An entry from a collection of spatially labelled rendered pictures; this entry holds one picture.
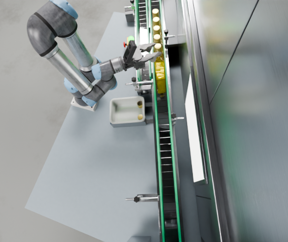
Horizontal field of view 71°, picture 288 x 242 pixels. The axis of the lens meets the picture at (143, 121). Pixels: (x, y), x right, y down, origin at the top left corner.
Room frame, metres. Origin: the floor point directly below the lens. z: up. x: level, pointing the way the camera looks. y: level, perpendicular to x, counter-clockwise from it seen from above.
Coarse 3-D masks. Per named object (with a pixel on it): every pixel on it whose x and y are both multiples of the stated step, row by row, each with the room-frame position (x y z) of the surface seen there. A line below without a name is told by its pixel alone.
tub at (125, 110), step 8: (112, 104) 0.62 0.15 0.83; (120, 104) 0.62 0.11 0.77; (128, 104) 0.60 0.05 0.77; (136, 104) 0.58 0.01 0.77; (112, 112) 0.56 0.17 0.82; (120, 112) 0.57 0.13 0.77; (128, 112) 0.55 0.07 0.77; (136, 112) 0.52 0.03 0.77; (144, 112) 0.47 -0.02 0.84; (112, 120) 0.51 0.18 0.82; (120, 120) 0.51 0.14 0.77; (128, 120) 0.49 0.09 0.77; (136, 120) 0.45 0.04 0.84
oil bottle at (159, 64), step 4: (156, 60) 0.63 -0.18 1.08; (160, 60) 0.63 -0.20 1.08; (156, 64) 0.63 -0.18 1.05; (160, 64) 0.62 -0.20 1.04; (156, 68) 0.63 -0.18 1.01; (160, 68) 0.63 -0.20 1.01; (164, 68) 0.62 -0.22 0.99; (156, 72) 0.63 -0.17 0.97; (160, 72) 0.63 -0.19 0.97; (164, 72) 0.62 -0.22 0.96; (156, 76) 0.63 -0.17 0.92; (160, 76) 0.63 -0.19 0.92; (164, 76) 0.62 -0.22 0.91
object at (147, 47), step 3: (144, 45) 0.69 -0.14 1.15; (147, 45) 0.69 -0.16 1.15; (150, 45) 0.68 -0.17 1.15; (153, 45) 0.68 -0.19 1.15; (141, 48) 0.68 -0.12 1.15; (144, 48) 0.67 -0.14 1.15; (147, 48) 0.68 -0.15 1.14; (150, 48) 0.69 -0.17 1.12; (144, 51) 0.68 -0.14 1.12; (147, 51) 0.69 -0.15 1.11
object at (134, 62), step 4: (136, 52) 0.67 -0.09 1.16; (140, 52) 0.66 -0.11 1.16; (120, 56) 0.68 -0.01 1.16; (136, 56) 0.65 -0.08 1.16; (140, 56) 0.64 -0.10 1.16; (120, 60) 0.65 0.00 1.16; (124, 60) 0.66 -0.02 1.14; (132, 60) 0.64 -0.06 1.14; (136, 60) 0.62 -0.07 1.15; (124, 64) 0.65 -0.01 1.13; (128, 64) 0.65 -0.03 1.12; (132, 64) 0.64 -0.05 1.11; (136, 64) 0.62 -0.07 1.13; (140, 64) 0.63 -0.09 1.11; (144, 64) 0.62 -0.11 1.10; (124, 68) 0.62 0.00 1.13; (128, 68) 0.64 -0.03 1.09; (136, 68) 0.62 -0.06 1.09; (140, 68) 0.62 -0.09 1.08
